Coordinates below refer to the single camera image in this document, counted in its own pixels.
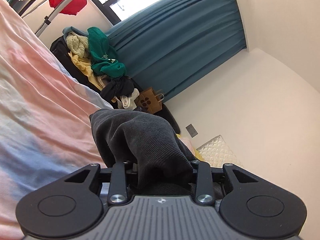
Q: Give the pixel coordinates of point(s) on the grey wall socket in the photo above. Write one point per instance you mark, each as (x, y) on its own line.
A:
(191, 130)

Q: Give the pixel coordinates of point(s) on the black pants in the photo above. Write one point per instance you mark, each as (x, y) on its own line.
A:
(145, 145)

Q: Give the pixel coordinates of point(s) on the white quilted pillow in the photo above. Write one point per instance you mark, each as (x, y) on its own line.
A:
(220, 152)

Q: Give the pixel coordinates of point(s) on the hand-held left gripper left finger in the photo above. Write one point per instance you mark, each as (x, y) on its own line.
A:
(117, 177)

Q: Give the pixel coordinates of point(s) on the yellow garment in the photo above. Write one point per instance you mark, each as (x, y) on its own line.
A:
(86, 71)

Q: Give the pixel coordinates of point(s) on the brown paper bag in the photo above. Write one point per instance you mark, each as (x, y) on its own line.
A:
(150, 102)

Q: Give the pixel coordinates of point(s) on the black clothes pile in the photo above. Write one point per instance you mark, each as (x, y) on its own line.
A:
(120, 87)

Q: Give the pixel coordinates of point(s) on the black armchair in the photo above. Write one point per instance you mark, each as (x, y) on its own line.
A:
(58, 48)

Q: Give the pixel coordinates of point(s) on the white cloth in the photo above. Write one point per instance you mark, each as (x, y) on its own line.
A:
(126, 101)

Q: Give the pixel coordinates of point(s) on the green garment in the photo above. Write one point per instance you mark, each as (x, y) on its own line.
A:
(102, 52)

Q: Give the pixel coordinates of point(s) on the yellow pillow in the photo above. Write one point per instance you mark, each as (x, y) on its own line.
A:
(187, 145)

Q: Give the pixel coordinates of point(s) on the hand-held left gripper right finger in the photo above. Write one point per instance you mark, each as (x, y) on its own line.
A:
(203, 177)

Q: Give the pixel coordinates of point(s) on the bed with pink sheet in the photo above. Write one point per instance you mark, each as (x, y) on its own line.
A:
(37, 92)

